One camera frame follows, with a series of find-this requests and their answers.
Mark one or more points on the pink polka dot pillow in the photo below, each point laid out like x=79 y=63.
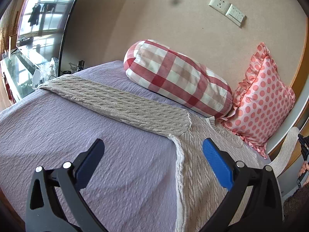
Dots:
x=261 y=102

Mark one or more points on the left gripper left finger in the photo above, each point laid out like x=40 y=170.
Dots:
x=43 y=209

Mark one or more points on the white wall socket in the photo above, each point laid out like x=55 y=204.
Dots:
x=221 y=6

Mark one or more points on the red checked bolster pillow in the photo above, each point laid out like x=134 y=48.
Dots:
x=176 y=76

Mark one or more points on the beige cable-knit sweater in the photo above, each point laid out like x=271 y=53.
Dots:
x=198 y=193

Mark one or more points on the lilac textured bedspread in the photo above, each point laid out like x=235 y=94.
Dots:
x=132 y=188

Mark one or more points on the wooden bed headboard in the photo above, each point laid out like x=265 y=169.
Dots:
x=299 y=113

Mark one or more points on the white light switch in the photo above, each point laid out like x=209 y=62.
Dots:
x=235 y=15

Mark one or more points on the person's right hand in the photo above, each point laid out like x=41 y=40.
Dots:
x=302 y=177

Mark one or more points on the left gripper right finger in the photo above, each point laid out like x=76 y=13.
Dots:
x=263 y=211

